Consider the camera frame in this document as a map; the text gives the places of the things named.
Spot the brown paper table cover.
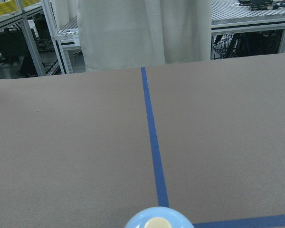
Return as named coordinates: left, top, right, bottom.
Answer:
left=0, top=54, right=285, bottom=228

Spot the white curtain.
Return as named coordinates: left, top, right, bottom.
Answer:
left=52, top=0, right=212, bottom=72

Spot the aluminium frame table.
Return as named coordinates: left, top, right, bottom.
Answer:
left=211, top=0, right=285, bottom=60

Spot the aluminium frame shelf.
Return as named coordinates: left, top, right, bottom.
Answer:
left=0, top=0, right=86, bottom=79

